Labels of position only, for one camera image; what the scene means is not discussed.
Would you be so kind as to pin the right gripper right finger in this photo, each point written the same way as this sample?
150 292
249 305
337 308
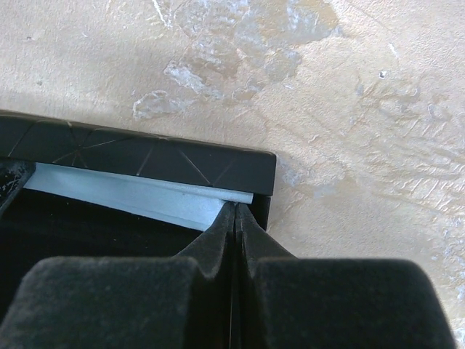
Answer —
291 302

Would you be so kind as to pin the black glasses case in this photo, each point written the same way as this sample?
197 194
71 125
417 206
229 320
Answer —
46 224

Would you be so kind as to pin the light blue cleaning cloth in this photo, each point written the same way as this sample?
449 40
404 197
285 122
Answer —
189 206

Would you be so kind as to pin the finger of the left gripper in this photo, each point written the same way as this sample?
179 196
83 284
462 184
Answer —
14 175

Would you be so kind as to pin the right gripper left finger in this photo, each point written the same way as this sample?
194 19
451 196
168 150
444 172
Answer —
181 301

